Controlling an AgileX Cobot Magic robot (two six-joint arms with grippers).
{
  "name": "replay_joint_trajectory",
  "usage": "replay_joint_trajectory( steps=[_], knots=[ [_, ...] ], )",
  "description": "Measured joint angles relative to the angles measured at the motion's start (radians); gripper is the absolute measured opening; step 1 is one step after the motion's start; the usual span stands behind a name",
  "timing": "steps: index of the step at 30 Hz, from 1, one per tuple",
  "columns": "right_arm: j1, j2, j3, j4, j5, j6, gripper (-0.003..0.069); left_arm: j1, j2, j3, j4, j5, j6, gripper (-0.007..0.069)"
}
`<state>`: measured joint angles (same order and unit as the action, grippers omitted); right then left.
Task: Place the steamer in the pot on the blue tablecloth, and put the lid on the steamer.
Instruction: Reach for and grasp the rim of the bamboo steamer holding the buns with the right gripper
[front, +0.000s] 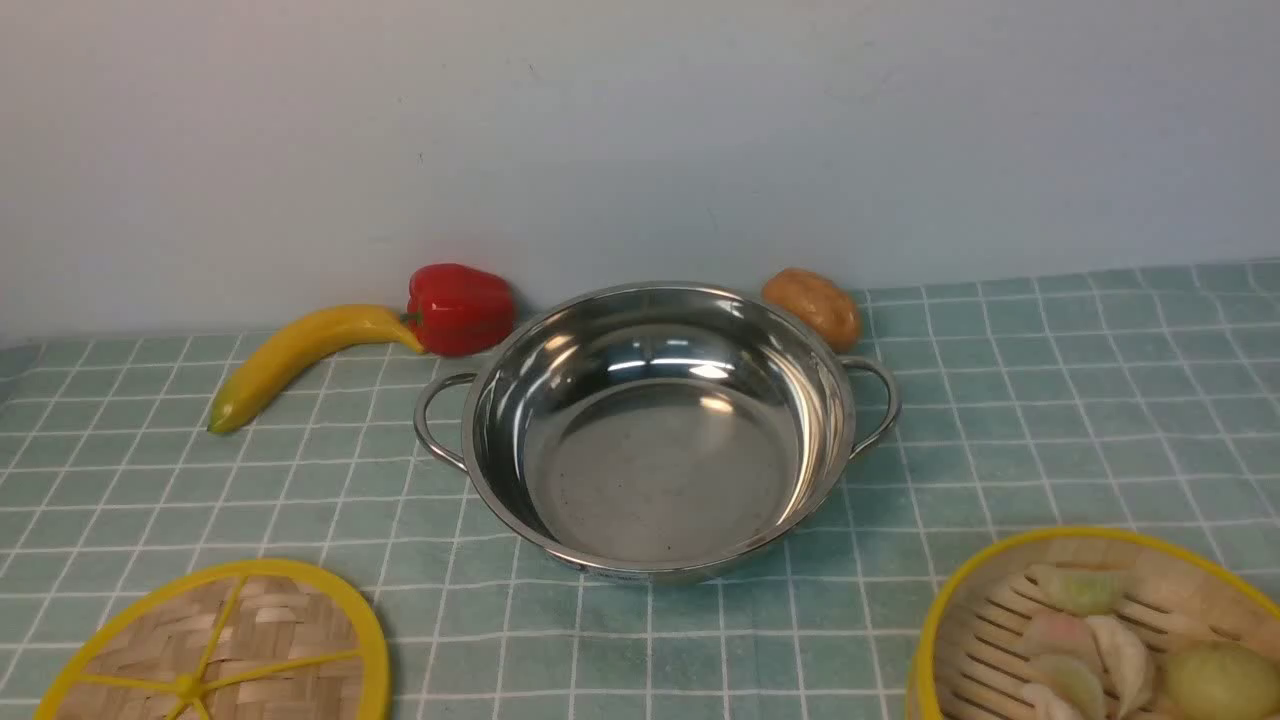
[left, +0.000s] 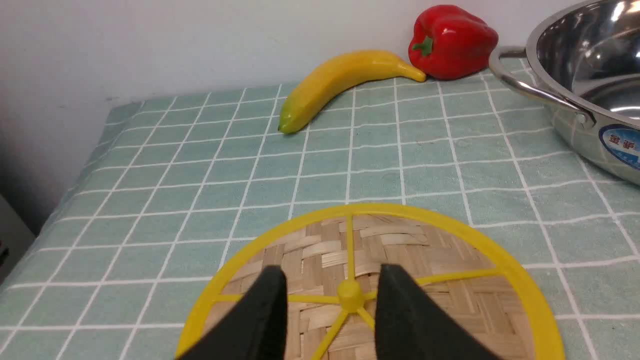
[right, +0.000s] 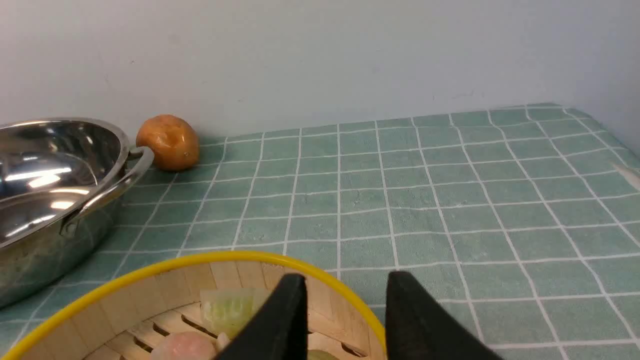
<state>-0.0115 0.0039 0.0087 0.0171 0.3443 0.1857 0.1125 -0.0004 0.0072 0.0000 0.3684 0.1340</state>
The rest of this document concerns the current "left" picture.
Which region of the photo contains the yellow plastic banana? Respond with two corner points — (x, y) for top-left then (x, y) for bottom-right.
(278, 49), (426, 134)

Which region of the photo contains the yellow woven bamboo steamer lid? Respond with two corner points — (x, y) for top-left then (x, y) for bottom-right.
(176, 203), (566, 360)

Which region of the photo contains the green checkered tablecloth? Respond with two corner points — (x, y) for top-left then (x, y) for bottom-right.
(1, 72), (639, 360)

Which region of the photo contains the red bell pepper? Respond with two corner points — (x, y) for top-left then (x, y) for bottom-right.
(407, 4), (499, 81)

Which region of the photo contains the stainless steel pot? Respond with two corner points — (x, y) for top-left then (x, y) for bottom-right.
(488, 0), (640, 185)

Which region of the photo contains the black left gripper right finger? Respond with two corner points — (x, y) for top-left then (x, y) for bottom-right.
(374, 263), (499, 360)

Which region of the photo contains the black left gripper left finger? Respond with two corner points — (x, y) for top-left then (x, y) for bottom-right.
(178, 265), (288, 360)

